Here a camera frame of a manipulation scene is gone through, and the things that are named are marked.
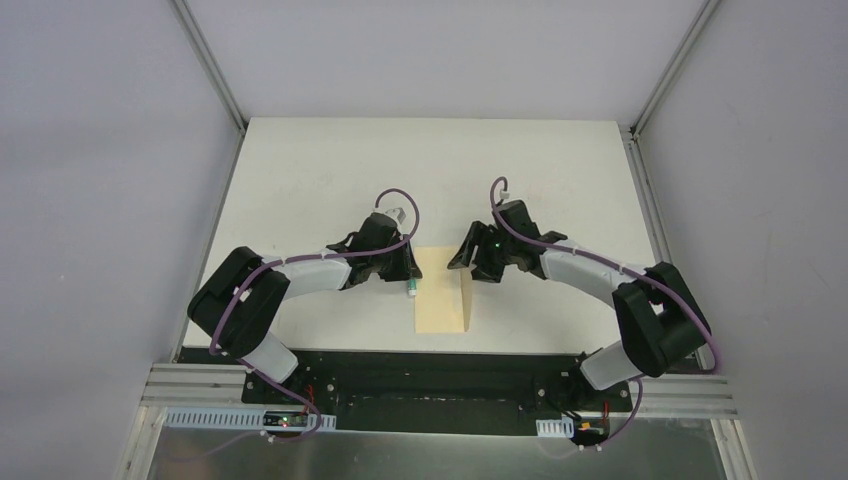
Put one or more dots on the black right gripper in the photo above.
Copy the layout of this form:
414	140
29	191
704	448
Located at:
479	235

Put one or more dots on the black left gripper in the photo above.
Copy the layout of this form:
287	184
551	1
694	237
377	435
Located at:
403	258

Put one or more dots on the cream paper envelope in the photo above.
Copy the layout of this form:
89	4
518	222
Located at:
443	302

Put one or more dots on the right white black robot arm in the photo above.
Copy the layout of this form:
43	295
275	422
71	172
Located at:
658	320

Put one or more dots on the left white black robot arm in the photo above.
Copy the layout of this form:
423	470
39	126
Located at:
238	303

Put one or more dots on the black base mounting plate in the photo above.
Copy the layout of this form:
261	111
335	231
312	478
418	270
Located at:
443	393

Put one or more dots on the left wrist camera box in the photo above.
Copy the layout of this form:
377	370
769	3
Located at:
397	214

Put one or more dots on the right white cable duct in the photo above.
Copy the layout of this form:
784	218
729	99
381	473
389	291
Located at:
562	427

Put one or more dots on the white cable duct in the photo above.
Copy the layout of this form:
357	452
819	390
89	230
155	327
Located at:
562	427
239	419

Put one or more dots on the left white cable duct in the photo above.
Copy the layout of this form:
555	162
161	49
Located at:
239	419

